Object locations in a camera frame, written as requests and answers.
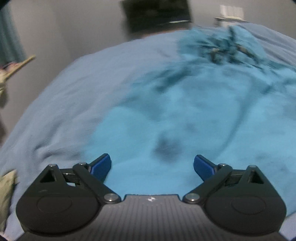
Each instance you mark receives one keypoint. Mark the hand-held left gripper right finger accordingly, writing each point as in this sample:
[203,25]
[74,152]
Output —
[203,166]

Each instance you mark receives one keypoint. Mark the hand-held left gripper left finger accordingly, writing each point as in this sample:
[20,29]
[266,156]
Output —
[101,168]

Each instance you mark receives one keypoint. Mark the teal zip jacket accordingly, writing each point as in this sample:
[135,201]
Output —
[185,104]

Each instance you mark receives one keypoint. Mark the blue fleece blanket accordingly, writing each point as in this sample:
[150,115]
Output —
[69,92]

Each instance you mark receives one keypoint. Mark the pale green pillow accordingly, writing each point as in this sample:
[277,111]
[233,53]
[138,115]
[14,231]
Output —
[7,199]

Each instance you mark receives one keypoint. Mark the wooden window sill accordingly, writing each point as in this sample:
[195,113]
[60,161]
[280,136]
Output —
[20,64]

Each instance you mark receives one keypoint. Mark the blue curtain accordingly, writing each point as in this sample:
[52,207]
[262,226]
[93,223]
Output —
[11,34]

